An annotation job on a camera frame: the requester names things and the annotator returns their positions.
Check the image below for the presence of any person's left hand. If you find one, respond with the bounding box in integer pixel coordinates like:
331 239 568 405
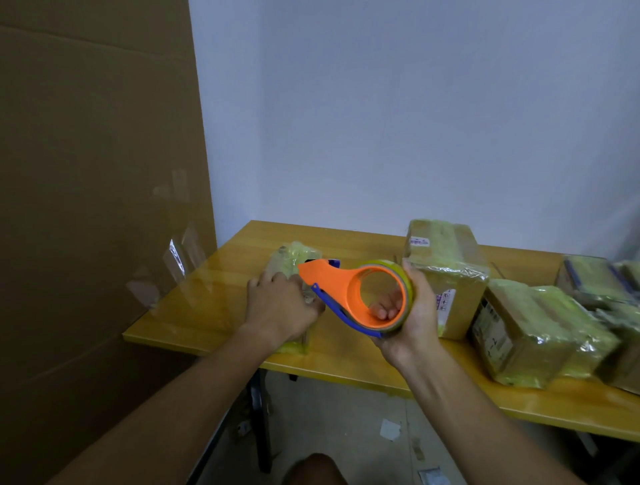
243 269 327 346

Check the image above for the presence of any person's right hand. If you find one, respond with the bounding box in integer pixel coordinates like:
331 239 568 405
369 258 444 372

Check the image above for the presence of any small diamond sticker cardboard box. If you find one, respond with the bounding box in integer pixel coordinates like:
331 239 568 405
263 241 325 356

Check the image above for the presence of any orange dispenser with yellow tape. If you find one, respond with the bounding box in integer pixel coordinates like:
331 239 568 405
297 258 415 340

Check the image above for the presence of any large pink label cardboard box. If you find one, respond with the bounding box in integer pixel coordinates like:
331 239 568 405
403 219 491 342

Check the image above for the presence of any taped box with label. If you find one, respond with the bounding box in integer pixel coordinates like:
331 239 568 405
467 278 577 390

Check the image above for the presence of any small box with 031 label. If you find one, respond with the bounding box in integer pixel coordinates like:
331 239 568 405
531 284 623 380

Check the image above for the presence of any taped box with blue stripe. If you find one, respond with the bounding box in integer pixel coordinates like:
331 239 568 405
554 254 639 312

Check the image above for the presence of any person's left forearm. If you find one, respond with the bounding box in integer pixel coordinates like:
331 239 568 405
47 323 282 485

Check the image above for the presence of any person's right forearm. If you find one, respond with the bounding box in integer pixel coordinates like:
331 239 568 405
399 343 587 485

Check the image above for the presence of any person's left leg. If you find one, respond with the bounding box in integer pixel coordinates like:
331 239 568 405
282 452 349 485

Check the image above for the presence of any large brown cardboard sheet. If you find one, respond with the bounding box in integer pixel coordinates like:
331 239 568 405
0 0 219 485

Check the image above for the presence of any yellow wooden table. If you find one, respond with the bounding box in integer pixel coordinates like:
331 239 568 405
122 219 640 444

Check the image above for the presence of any black metal table leg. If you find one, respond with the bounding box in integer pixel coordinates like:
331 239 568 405
187 369 275 485

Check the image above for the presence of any silver foil packet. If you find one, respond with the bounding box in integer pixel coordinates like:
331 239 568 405
417 466 452 485

